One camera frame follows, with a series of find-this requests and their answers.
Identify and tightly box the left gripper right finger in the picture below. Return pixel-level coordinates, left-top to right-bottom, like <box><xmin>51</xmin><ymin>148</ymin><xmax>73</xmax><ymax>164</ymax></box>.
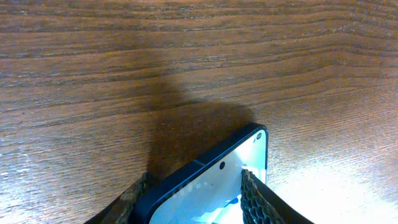
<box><xmin>241</xmin><ymin>169</ymin><xmax>313</xmax><ymax>224</ymax></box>

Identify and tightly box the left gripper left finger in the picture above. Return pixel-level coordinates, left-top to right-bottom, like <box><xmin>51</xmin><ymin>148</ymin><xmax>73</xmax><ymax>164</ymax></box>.
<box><xmin>85</xmin><ymin>172</ymin><xmax>152</xmax><ymax>224</ymax></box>

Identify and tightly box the blue screen Galaxy smartphone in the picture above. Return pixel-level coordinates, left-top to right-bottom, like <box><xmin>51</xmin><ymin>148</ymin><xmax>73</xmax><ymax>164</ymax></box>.
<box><xmin>127</xmin><ymin>123</ymin><xmax>269</xmax><ymax>224</ymax></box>

